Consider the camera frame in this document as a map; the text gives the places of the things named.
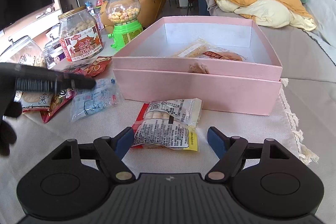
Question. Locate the blue candy bag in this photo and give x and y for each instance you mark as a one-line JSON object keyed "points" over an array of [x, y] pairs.
{"points": [[86, 103]]}

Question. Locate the green candy dispenser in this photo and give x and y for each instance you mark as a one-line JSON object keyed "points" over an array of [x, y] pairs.
{"points": [[123, 14]]}

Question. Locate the black gloved hand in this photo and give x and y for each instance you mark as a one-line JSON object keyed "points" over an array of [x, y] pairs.
{"points": [[9, 110]]}

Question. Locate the rice cracker packet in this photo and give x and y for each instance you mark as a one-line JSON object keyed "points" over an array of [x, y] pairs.
{"points": [[31, 101]]}

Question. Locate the peanut jar gold lid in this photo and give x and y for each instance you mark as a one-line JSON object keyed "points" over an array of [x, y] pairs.
{"points": [[79, 34]]}

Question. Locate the purple paper cup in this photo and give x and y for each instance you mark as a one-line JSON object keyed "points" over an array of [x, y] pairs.
{"points": [[54, 57]]}

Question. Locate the clear breadcrumb roll packet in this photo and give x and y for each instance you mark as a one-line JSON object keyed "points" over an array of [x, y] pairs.
{"points": [[193, 49]]}

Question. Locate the orange beanbag chair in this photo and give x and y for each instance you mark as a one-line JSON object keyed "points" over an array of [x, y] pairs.
{"points": [[150, 11]]}

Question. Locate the red quail egg pouch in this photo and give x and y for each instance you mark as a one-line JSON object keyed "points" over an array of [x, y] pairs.
{"points": [[98, 66]]}

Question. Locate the dark red snack bag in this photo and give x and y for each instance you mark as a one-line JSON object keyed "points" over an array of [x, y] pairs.
{"points": [[76, 71]]}

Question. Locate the yellow guoba snack bag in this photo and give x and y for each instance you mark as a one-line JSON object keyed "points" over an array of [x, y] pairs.
{"points": [[57, 102]]}

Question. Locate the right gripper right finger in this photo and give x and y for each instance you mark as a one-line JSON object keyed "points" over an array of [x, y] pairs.
{"points": [[230, 151]]}

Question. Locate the small glass jar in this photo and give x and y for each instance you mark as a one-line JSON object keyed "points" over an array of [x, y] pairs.
{"points": [[52, 40]]}

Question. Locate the large glass peanut jar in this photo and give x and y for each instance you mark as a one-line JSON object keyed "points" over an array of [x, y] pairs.
{"points": [[24, 51]]}

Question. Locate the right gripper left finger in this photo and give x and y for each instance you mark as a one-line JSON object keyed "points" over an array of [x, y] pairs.
{"points": [[110, 154]]}

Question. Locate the white peanut snack packet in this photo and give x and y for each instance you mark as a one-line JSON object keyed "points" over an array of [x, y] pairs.
{"points": [[168, 124]]}

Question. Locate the brown bread packet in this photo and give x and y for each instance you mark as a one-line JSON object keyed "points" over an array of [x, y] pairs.
{"points": [[221, 54]]}

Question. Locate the pink gift box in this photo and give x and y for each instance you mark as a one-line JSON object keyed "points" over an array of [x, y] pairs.
{"points": [[145, 70]]}

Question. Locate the grey sofa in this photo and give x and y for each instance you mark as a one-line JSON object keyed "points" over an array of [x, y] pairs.
{"points": [[306, 117]]}

